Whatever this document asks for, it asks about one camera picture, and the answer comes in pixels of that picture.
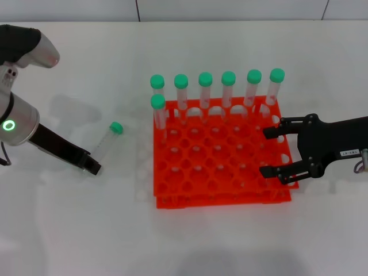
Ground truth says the clear test tube green cap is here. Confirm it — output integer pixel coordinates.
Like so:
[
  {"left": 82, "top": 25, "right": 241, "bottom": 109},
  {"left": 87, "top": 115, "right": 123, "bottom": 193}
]
[
  {"left": 264, "top": 67, "right": 286, "bottom": 106},
  {"left": 173, "top": 73, "right": 189, "bottom": 124},
  {"left": 149, "top": 74, "right": 168, "bottom": 101},
  {"left": 150, "top": 93, "right": 168, "bottom": 144},
  {"left": 243, "top": 68, "right": 263, "bottom": 107},
  {"left": 89, "top": 121, "right": 124, "bottom": 159},
  {"left": 198, "top": 71, "right": 214, "bottom": 116},
  {"left": 221, "top": 70, "right": 237, "bottom": 108}
]

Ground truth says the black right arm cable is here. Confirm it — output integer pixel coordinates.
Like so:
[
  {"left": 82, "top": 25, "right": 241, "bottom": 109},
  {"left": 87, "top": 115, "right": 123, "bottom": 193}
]
[{"left": 354, "top": 148, "right": 368, "bottom": 175}]

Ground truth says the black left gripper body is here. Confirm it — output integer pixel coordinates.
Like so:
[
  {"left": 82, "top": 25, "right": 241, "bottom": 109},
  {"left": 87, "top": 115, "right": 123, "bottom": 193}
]
[{"left": 28, "top": 122, "right": 90, "bottom": 171}]

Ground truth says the orange test tube rack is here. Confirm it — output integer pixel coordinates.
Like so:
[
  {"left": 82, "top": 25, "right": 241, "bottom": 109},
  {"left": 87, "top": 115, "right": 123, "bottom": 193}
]
[{"left": 151, "top": 96, "right": 300, "bottom": 209}]

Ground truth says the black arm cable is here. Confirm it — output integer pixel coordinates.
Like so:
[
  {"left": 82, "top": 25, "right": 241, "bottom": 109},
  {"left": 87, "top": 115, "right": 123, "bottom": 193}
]
[
  {"left": 0, "top": 141, "right": 13, "bottom": 167},
  {"left": 354, "top": 148, "right": 368, "bottom": 175}
]

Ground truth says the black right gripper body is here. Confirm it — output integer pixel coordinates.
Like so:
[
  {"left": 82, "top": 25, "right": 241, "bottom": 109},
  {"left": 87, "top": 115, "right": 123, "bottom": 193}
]
[{"left": 295, "top": 113, "right": 368, "bottom": 178}]

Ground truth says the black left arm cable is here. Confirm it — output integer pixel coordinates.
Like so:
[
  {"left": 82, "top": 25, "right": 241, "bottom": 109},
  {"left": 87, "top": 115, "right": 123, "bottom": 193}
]
[{"left": 0, "top": 141, "right": 13, "bottom": 167}]

